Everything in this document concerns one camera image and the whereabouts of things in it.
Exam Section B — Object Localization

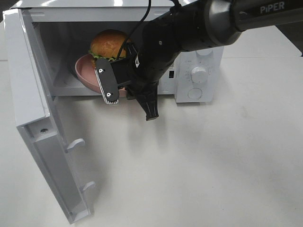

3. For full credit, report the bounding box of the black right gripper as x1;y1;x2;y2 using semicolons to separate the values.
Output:
95;21;184;121

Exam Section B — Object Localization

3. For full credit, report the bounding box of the pink round plate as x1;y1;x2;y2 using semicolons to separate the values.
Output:
75;53;130;97

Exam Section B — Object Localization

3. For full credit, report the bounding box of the burger with lettuce and cheese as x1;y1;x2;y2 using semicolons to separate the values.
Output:
89;29;127;68

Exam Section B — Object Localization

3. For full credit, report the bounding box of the round white door-release button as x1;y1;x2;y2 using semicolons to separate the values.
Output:
188;88;203;100

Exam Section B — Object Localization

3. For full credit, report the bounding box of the white microwave door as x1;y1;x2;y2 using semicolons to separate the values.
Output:
3;9;95;224

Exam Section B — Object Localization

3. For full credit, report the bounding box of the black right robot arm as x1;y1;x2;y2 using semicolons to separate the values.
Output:
95;0;303;120

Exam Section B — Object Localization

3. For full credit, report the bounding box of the lower white timer knob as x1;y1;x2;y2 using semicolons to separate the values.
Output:
191;66;208;84

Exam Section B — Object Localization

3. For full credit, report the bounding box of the white microwave oven body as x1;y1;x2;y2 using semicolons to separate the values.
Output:
3;0;223;103

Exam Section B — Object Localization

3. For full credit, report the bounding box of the upper white power knob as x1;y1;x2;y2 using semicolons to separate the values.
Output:
196;48;213;56

